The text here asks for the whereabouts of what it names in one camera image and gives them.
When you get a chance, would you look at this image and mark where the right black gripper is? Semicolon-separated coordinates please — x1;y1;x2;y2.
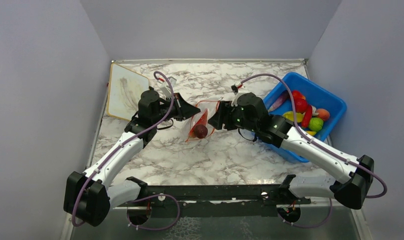
209;100;258;133

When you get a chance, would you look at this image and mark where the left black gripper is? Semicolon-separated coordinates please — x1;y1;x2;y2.
152;92;201;125

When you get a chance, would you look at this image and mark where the clear orange zip bag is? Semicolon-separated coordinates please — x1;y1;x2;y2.
180;97;220;142

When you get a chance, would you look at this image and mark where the brown toy plum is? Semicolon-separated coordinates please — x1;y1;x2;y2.
192;124;208;139

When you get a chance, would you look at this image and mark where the yellow toy star fruit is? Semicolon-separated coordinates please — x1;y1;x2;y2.
283;111;304;123

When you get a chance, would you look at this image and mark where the red watermelon slice toy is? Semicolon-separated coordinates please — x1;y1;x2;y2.
189;109;208;139

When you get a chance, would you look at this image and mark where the red toy apple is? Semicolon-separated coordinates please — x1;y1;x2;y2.
294;98;308;113

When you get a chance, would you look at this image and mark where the yellow toy banana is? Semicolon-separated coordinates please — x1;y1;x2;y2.
306;130;317;136

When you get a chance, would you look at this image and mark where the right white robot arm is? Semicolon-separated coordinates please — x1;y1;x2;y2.
208;93;375;210

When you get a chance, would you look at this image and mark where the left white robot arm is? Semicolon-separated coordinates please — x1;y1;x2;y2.
63;89;201;227

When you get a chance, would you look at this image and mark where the white board yellow rim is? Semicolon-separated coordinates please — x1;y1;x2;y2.
106;63;149;121

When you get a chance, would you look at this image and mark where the purple toy eggplant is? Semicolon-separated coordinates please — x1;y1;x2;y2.
268;91;289;112

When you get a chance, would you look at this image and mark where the red toy tomato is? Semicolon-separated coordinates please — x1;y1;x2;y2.
291;90;306;101

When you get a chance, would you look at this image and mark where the red toy chili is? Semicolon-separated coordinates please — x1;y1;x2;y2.
300;104;313;128

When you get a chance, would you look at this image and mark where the green toy lime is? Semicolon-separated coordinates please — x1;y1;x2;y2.
308;117;324;132

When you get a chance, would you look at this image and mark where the blue plastic bin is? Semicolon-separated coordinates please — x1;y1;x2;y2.
259;71;348;165

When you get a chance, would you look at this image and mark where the orange toy peach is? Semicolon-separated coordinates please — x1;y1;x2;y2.
316;108;331;122

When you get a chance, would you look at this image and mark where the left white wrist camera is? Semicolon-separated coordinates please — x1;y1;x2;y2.
160;77;177;98

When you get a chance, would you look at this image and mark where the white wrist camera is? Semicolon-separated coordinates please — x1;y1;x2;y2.
160;77;177;98
231;83;249;107

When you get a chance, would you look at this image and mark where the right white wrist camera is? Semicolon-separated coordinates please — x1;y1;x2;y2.
231;83;249;107

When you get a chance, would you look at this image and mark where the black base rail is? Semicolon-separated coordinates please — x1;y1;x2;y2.
121;174;311;218

